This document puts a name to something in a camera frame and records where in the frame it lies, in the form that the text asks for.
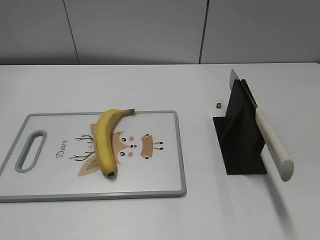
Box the white-handled kitchen knife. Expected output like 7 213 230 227
240 79 294 182

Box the black knife stand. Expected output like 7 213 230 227
212 79 267 175

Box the yellow banana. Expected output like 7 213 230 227
93 108 135 177

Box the white deer cutting board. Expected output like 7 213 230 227
0 110 187 203

